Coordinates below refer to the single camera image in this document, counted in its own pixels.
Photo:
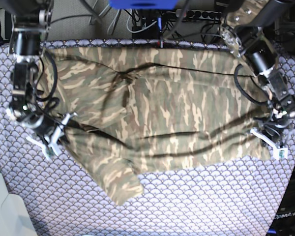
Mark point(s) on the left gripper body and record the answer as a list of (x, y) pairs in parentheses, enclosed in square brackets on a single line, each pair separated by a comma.
[(273, 123)]

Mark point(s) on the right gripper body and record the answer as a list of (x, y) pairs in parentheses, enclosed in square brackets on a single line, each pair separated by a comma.
[(33, 117)]

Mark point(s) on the camouflage T-shirt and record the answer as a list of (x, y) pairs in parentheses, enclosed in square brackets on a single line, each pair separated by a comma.
[(143, 110)]

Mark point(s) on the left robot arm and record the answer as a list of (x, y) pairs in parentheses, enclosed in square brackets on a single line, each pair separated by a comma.
[(241, 29)]

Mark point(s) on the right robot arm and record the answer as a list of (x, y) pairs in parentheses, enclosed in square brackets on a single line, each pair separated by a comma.
[(31, 21)]

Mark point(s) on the purple fan-pattern tablecloth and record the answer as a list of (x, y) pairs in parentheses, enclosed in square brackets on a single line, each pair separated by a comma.
[(237, 198)]

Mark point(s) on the black OpenArm box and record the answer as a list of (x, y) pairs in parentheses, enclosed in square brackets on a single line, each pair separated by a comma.
[(284, 220)]

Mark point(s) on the white plastic bin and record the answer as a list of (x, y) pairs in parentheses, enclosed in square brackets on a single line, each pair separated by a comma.
[(14, 217)]

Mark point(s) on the black power strip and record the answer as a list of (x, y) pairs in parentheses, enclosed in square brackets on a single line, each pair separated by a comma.
[(202, 15)]

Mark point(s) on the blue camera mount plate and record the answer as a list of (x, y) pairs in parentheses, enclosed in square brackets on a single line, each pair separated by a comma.
[(143, 4)]

